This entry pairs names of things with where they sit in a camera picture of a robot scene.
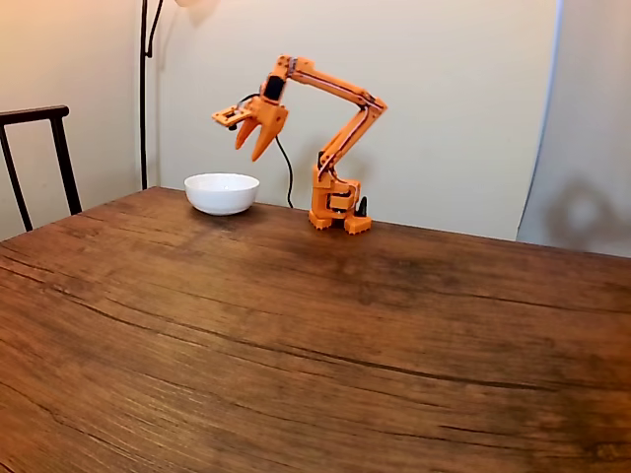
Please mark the orange gripper camera mount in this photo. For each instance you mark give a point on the orange gripper camera mount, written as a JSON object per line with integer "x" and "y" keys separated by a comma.
{"x": 229, "y": 114}

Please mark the black floor lamp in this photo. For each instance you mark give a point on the black floor lamp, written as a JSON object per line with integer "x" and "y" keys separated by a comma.
{"x": 143, "y": 98}

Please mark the white bowl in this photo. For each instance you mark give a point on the white bowl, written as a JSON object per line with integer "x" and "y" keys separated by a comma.
{"x": 222, "y": 194}

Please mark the black wooden chair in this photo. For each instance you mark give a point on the black wooden chair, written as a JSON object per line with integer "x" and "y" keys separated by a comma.
{"x": 60, "y": 148}

